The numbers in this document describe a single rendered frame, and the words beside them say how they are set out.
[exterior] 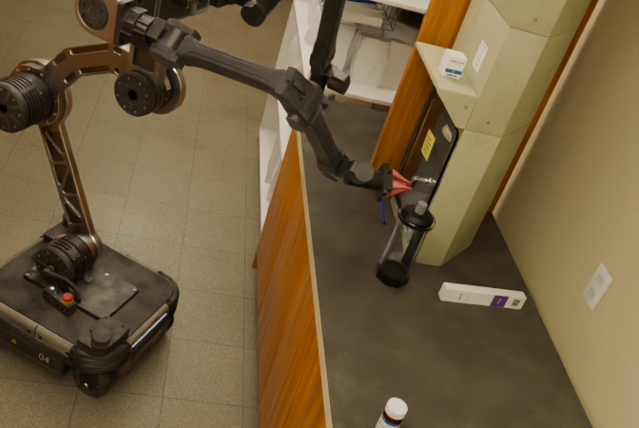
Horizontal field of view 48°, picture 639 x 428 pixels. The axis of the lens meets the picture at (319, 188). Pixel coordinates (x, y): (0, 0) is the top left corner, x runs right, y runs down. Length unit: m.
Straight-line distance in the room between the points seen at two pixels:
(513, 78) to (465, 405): 0.84
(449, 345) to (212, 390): 1.20
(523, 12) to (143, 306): 1.73
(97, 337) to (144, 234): 1.05
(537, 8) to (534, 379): 0.96
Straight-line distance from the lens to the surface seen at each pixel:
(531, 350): 2.14
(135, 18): 1.89
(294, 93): 1.68
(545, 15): 1.91
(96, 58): 2.46
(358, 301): 2.00
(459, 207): 2.13
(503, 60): 1.93
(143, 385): 2.88
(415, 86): 2.32
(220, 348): 3.06
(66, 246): 2.76
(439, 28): 2.25
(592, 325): 2.11
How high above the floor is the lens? 2.19
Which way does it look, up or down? 31 degrees down
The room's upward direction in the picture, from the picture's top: 19 degrees clockwise
